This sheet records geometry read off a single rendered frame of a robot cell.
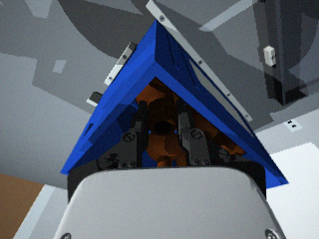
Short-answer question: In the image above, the blue plastic crate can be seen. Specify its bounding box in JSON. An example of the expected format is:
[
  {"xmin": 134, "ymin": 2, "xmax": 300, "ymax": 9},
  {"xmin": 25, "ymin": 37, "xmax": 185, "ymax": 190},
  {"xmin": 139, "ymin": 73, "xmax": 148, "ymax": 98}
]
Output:
[{"xmin": 83, "ymin": 24, "xmax": 289, "ymax": 189}]

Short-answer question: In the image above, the black shallow tray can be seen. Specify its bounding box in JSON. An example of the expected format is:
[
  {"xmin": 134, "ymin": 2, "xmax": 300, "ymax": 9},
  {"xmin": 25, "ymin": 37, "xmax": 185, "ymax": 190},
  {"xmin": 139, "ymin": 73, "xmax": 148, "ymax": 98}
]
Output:
[{"xmin": 264, "ymin": 0, "xmax": 319, "ymax": 106}]

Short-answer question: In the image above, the brown glass bottle with white label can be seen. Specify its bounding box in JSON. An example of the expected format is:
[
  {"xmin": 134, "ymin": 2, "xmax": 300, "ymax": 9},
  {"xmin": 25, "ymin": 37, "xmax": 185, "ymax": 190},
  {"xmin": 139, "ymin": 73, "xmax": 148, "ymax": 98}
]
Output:
[{"xmin": 147, "ymin": 132, "xmax": 181, "ymax": 167}]

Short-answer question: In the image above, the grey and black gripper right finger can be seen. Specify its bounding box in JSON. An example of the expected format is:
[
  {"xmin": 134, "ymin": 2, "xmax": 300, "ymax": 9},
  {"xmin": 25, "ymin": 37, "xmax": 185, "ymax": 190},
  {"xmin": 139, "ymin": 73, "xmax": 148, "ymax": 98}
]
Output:
[{"xmin": 175, "ymin": 99, "xmax": 267, "ymax": 200}]

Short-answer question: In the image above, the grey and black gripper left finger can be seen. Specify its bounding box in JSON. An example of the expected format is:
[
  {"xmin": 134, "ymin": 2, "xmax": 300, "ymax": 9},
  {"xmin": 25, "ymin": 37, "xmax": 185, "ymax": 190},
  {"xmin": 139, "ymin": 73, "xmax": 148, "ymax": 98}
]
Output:
[{"xmin": 67, "ymin": 101, "xmax": 150, "ymax": 205}]

